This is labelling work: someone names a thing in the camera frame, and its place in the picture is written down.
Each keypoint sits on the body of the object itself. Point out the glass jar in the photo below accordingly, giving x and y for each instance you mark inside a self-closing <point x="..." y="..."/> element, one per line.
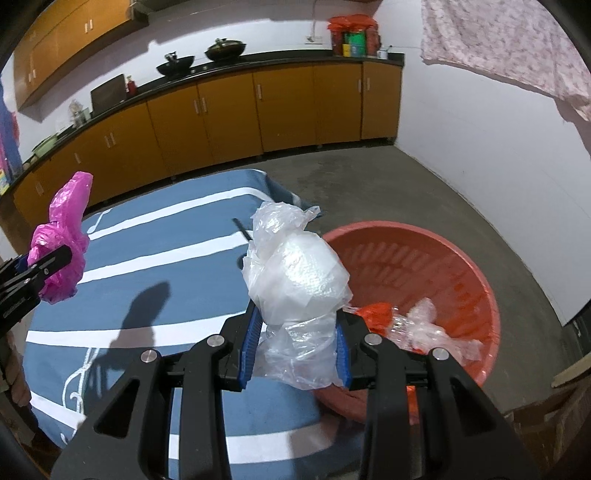
<point x="79" y="114"/>

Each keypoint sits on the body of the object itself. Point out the dark cutting board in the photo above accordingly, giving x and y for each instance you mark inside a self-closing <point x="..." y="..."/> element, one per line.
<point x="108" y="94"/>

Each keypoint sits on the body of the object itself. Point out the pink plastic bag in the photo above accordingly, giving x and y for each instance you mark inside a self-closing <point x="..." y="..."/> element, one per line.
<point x="69" y="217"/>

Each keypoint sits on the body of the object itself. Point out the blue striped tablecloth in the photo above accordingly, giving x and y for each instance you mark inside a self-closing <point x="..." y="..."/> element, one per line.
<point x="161" y="281"/>

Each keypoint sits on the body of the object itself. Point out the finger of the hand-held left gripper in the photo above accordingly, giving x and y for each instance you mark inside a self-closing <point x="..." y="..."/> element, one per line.
<point x="51" y="261"/>
<point x="21" y="263"/>

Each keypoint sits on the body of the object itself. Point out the pink floral hanging cloth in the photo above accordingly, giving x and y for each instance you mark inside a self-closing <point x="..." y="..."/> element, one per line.
<point x="498" y="37"/>

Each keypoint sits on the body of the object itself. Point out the clear bubble wrap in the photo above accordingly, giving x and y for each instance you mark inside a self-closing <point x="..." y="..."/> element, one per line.
<point x="425" y="327"/>

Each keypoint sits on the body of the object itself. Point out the white wall outlet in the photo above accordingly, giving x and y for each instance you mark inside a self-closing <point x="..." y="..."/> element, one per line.
<point x="314" y="39"/>

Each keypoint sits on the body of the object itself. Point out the wooden base cabinets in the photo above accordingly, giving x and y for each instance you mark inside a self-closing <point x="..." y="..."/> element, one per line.
<point x="231" y="106"/>

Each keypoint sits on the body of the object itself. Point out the white mug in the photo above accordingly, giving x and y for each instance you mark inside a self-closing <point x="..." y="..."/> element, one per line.
<point x="384" y="54"/>

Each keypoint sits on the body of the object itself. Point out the red plastic bag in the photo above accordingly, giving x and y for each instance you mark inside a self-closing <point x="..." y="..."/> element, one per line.
<point x="376" y="316"/>

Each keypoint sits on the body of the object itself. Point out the clear plastic bag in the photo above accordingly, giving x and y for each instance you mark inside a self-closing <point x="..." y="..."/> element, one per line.
<point x="295" y="272"/>

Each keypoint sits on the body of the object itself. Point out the red plastic basket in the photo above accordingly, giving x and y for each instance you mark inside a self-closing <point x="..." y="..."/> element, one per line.
<point x="415" y="263"/>

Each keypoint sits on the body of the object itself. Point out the pale green bowl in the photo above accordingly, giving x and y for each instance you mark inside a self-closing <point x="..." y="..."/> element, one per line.
<point x="45" y="145"/>

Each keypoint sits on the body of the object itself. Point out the green box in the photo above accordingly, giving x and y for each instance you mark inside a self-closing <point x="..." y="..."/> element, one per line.
<point x="354" y="45"/>

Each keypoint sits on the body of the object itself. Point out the black lidded wok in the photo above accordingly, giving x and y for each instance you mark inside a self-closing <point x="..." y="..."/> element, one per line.
<point x="225" y="50"/>

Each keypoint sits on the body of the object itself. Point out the wooden wall cabinets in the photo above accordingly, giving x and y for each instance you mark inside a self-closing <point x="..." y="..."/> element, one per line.
<point x="69" y="41"/>

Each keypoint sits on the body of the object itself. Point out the red bottle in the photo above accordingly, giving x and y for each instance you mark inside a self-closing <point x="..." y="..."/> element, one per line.
<point x="132" y="87"/>

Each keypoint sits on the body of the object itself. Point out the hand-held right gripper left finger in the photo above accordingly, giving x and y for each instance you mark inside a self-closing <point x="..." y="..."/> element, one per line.
<point x="249" y="350"/>

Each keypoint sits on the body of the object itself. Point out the pink hanging towel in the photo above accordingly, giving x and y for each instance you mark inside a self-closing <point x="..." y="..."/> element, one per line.
<point x="7" y="138"/>

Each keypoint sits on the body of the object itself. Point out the red bag over jars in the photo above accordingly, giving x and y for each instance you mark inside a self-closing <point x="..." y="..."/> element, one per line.
<point x="353" y="22"/>

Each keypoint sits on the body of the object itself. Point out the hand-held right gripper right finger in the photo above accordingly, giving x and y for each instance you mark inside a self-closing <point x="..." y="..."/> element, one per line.
<point x="344" y="360"/>

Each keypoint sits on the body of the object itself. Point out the black kitchen countertop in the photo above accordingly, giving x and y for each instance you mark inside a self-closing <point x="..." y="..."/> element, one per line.
<point x="286" y="59"/>

